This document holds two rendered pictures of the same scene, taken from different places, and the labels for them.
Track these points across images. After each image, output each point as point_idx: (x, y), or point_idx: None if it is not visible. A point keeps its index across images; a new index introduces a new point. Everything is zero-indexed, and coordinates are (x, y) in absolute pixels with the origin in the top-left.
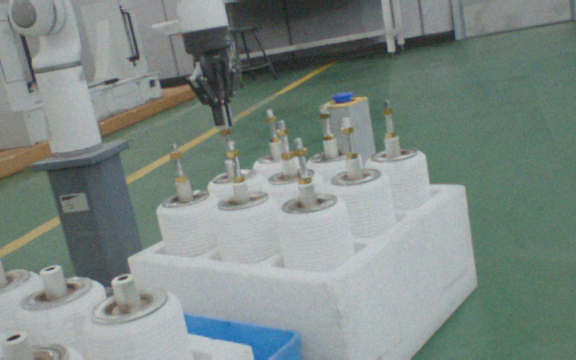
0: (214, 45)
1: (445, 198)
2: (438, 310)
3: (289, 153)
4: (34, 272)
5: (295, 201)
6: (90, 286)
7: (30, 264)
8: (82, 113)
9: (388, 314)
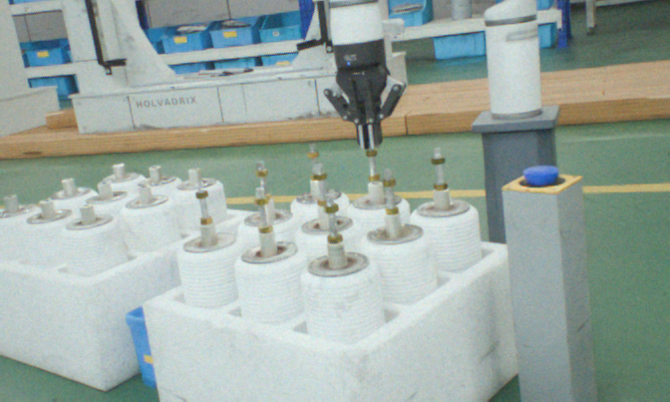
0: (336, 63)
1: (309, 346)
2: None
3: (318, 201)
4: (590, 217)
5: (223, 236)
6: (140, 206)
7: (618, 209)
8: (500, 77)
9: (198, 377)
